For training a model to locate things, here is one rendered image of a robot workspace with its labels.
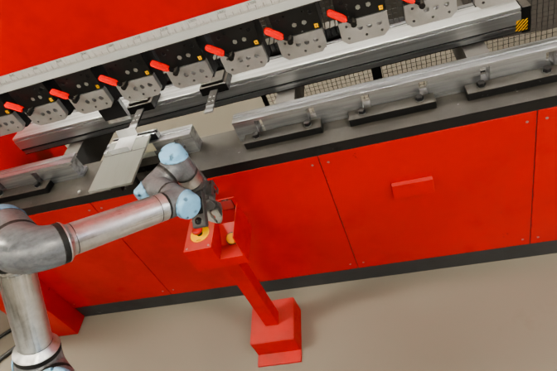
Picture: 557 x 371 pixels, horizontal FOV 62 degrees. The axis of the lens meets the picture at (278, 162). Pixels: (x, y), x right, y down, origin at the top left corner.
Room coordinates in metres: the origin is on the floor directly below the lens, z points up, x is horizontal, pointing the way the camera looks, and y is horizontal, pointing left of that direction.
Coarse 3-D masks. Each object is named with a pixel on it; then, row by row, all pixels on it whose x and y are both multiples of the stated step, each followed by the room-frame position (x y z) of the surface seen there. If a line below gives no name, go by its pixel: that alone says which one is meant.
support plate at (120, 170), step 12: (144, 144) 1.54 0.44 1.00; (120, 156) 1.53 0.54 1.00; (132, 156) 1.50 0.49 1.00; (108, 168) 1.49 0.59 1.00; (120, 168) 1.45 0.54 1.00; (132, 168) 1.42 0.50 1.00; (96, 180) 1.44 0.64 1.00; (108, 180) 1.41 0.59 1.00; (120, 180) 1.38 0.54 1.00; (132, 180) 1.35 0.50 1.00
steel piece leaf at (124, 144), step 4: (132, 136) 1.63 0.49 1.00; (136, 136) 1.62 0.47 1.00; (120, 140) 1.64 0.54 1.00; (124, 140) 1.62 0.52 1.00; (128, 140) 1.61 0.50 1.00; (132, 140) 1.60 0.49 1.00; (116, 144) 1.62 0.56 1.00; (120, 144) 1.61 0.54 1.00; (124, 144) 1.59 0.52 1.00; (128, 144) 1.58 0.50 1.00; (132, 144) 1.57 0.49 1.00; (116, 148) 1.59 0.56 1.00; (120, 148) 1.55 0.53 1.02; (124, 148) 1.54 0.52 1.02; (128, 148) 1.54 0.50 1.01; (112, 152) 1.56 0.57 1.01; (116, 152) 1.56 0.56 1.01; (120, 152) 1.55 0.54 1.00
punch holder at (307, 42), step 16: (272, 16) 1.36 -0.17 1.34; (288, 16) 1.35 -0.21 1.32; (304, 16) 1.33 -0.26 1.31; (320, 16) 1.36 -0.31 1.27; (288, 32) 1.35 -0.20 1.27; (304, 32) 1.34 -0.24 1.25; (320, 32) 1.32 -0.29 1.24; (288, 48) 1.35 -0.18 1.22; (304, 48) 1.34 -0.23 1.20; (320, 48) 1.32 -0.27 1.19
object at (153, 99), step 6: (156, 96) 1.85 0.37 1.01; (132, 102) 1.84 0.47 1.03; (138, 102) 1.82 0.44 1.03; (144, 102) 1.81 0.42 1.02; (150, 102) 1.79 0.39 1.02; (156, 102) 1.83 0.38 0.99; (132, 108) 1.82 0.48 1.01; (138, 108) 1.81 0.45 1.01; (144, 108) 1.80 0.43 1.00; (150, 108) 1.80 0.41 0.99; (138, 114) 1.77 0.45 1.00; (132, 120) 1.74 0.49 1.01; (138, 120) 1.72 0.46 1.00; (132, 126) 1.70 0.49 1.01
